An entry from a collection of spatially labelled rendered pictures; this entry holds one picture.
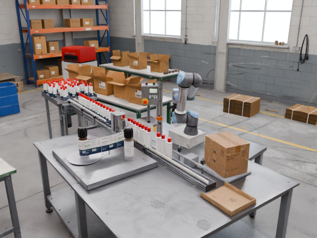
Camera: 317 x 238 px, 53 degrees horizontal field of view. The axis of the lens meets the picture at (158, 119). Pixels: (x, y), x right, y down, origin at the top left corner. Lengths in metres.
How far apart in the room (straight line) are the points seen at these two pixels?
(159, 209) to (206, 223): 0.35
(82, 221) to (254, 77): 6.51
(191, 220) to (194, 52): 7.55
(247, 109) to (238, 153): 4.26
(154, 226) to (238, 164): 0.94
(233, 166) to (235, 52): 6.20
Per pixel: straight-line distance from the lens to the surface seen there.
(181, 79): 2.96
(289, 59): 8.05
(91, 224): 3.23
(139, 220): 2.20
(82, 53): 8.31
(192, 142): 3.21
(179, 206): 2.33
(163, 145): 2.86
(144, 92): 2.98
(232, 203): 2.41
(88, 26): 10.70
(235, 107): 6.97
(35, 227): 3.72
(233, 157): 2.64
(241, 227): 3.23
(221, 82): 8.93
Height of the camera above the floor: 2.15
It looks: 19 degrees down
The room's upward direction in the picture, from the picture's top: straight up
